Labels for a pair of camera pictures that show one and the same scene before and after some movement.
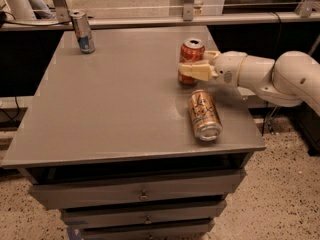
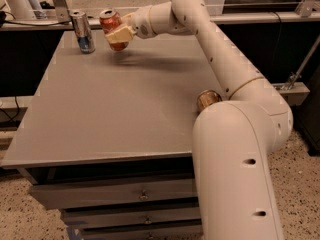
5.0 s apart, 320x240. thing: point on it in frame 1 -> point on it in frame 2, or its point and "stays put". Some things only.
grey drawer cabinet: x=109 y=141 stays put
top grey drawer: x=138 y=190 stays put
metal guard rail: x=308 y=11 stays put
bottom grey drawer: x=194 y=230 stays put
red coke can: x=191 y=52 -> x=110 y=19
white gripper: x=227 y=67 -> x=141 y=25
